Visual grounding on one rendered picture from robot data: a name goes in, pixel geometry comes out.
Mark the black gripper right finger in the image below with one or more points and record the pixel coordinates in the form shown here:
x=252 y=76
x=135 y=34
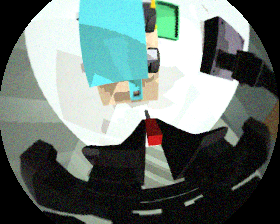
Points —
x=181 y=147

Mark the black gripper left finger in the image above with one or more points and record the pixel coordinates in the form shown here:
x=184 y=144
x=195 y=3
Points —
x=129 y=154

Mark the green tray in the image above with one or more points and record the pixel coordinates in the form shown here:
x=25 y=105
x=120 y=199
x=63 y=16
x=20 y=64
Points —
x=166 y=20
x=176 y=19

